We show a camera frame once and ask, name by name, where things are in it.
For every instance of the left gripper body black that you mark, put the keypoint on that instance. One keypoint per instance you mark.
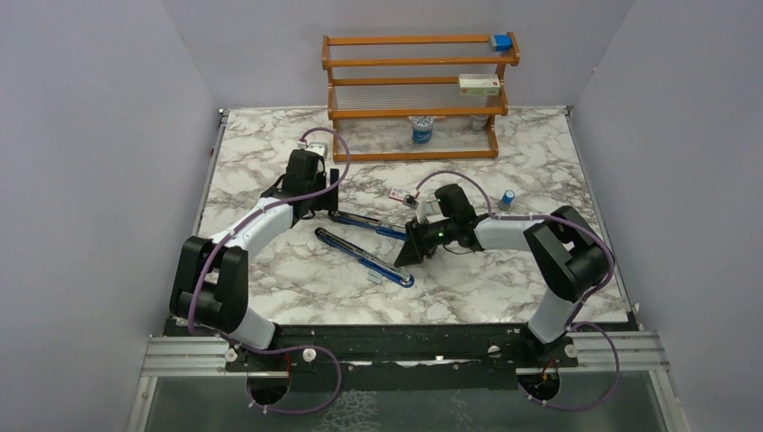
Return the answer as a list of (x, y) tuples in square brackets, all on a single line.
[(327, 199)]

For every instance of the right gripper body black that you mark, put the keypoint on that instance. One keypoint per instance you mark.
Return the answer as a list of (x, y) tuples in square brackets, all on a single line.
[(441, 232)]

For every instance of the blue stapler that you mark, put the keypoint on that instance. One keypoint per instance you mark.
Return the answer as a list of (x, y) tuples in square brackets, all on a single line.
[(362, 252)]

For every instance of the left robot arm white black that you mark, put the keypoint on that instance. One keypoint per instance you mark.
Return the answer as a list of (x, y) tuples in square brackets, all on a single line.
[(211, 279)]

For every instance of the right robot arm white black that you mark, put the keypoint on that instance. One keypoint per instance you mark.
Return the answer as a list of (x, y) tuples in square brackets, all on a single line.
[(571, 258)]

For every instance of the small blue capped cylinder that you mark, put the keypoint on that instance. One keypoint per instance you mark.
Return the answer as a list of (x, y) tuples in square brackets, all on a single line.
[(506, 200)]

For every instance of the white small jar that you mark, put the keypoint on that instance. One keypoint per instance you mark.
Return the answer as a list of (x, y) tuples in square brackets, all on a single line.
[(479, 122)]

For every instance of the blue white cup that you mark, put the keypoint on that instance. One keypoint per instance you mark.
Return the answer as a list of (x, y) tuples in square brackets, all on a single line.
[(422, 128)]

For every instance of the orange wooden shelf rack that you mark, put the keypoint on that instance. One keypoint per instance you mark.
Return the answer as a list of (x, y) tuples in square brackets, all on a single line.
[(376, 84)]

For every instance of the white green carton box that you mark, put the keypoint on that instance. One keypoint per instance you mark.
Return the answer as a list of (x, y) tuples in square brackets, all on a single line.
[(479, 84)]

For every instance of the blue box on top shelf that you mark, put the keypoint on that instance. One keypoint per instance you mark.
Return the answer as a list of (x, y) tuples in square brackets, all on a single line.
[(501, 42)]

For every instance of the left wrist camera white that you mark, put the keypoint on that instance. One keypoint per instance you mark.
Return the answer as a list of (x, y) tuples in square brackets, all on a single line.
[(319, 148)]

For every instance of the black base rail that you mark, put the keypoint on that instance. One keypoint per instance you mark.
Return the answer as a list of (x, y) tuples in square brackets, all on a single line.
[(402, 358)]

